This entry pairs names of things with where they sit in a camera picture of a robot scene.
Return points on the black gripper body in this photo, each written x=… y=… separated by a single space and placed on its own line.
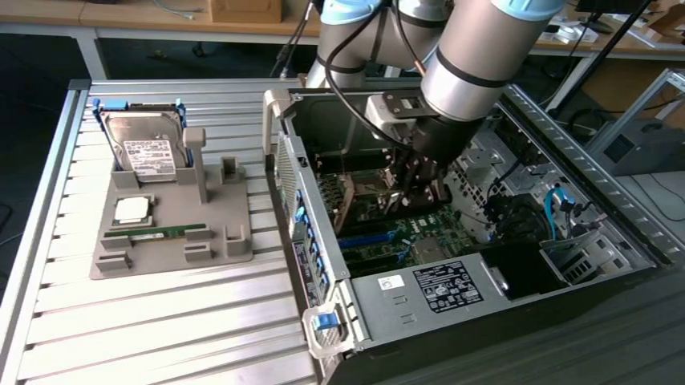
x=446 y=138

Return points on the blue case latch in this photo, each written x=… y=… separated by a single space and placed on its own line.
x=324 y=323

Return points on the green RAM stick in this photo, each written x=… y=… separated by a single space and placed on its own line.
x=160 y=231

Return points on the brown cardboard piece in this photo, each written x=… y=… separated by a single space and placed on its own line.
x=672 y=20

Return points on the silver hard disk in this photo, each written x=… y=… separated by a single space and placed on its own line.
x=139 y=132

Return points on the black expansion slot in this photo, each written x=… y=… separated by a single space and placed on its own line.
x=374 y=264

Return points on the aluminium frame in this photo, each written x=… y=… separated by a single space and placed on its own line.
x=610 y=120

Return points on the silver drive cage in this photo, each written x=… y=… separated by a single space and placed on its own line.
x=483 y=160

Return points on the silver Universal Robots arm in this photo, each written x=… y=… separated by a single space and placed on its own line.
x=470 y=48

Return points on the blue expansion slot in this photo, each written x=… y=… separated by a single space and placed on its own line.
x=368 y=240

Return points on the silver disk bay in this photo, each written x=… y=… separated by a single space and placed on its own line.
x=583 y=264

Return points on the green motherboard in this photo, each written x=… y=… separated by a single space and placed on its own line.
x=454 y=228

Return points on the silver CPU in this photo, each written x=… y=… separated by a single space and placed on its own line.
x=132 y=210

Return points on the wooden desk with grey legs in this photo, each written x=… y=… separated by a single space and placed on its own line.
x=53 y=16

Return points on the grey power supply unit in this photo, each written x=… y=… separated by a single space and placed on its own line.
x=384 y=317

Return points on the cluttered wooden desk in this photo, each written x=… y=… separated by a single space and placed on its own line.
x=672 y=48

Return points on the black tripod pole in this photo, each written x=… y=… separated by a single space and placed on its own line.
x=610 y=43

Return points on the white box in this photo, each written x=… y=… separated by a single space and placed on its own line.
x=587 y=36

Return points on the graphics card with metal bracket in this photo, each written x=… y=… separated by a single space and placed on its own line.
x=368 y=208

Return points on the brown cardboard box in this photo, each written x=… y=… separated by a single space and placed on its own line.
x=240 y=10

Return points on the grey computer tower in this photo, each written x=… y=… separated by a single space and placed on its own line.
x=653 y=152

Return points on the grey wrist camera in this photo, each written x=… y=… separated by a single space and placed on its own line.
x=392 y=116

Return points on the black monitor with stand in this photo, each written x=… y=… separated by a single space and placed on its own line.
x=597 y=25

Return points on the grey plastic parts rack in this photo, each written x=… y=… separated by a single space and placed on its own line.
x=171 y=256

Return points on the grey chipset heatsink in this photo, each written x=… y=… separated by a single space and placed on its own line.
x=430 y=248

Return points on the black and grey PC case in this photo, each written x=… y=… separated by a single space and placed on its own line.
x=589 y=321

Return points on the hard disk drive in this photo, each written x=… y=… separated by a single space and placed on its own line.
x=109 y=105

